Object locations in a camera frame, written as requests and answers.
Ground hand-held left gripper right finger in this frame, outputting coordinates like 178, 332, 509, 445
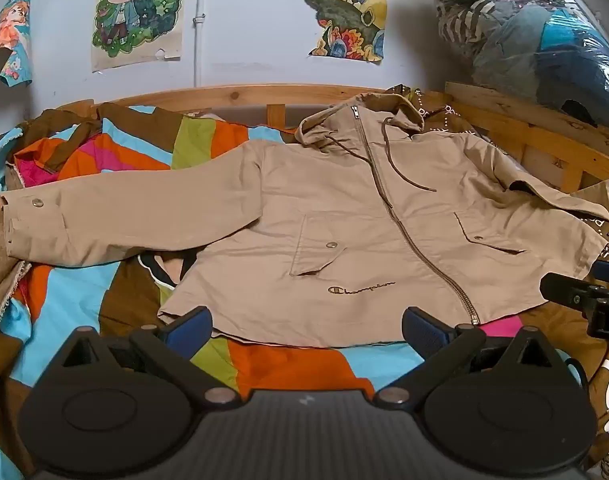
373, 306, 571, 407

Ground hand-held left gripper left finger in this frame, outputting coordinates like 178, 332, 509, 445
58, 305, 239, 407

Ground tan hooded zip jacket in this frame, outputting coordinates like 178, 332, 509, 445
0, 92, 609, 350

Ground clear plastic bag of clothes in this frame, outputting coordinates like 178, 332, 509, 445
414, 0, 609, 128

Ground colourful patchwork blanket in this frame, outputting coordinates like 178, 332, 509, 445
0, 102, 522, 480

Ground brown letter-patterned duvet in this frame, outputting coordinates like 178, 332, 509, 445
384, 85, 609, 480

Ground wooden bed frame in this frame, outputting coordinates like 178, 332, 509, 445
59, 81, 609, 196

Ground white wall cable conduit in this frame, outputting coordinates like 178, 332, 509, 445
191, 0, 206, 87

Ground cartoon child wall poster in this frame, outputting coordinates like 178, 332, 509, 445
91, 0, 190, 73

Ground landscape drawing wall poster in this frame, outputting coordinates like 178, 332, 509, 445
303, 0, 388, 63

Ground orange and blue wall poster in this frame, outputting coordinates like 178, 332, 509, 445
0, 0, 34, 88

